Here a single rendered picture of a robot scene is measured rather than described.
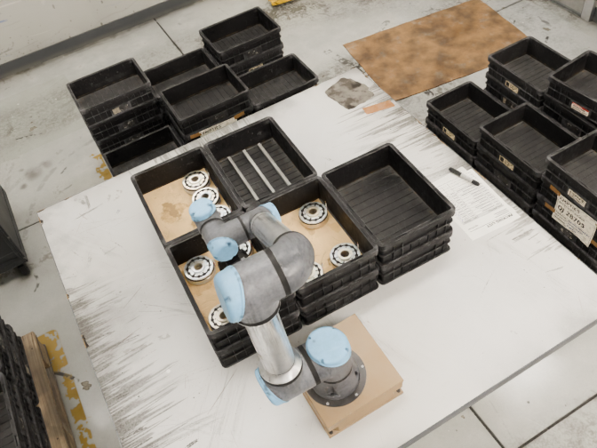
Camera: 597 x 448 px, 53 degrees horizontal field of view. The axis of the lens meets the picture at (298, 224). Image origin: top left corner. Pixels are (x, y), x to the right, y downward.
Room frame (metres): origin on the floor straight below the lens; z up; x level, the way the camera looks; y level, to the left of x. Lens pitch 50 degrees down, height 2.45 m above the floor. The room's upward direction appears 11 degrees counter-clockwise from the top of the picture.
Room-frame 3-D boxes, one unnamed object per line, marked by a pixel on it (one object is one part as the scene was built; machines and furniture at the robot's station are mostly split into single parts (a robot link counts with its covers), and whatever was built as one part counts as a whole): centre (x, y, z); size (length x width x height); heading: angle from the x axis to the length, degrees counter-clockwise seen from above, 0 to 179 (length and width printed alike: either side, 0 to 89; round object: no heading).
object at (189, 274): (1.25, 0.36, 0.86); 0.10 x 0.10 x 0.01
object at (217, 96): (2.59, 0.36, 0.37); 0.40 x 0.30 x 0.45; 111
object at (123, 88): (2.82, 0.88, 0.37); 0.40 x 0.30 x 0.45; 112
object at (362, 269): (1.27, -0.03, 0.87); 0.40 x 0.30 x 0.11; 20
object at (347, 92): (2.22, -0.34, 0.71); 0.22 x 0.19 x 0.01; 21
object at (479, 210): (1.45, -0.66, 0.70); 0.33 x 0.23 x 0.01; 21
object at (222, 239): (1.10, 0.21, 1.17); 0.11 x 0.11 x 0.08; 19
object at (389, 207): (1.37, -0.31, 0.87); 0.40 x 0.30 x 0.11; 20
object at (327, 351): (0.79, -0.01, 0.96); 0.13 x 0.12 x 0.14; 109
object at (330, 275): (1.27, -0.03, 0.92); 0.40 x 0.30 x 0.02; 20
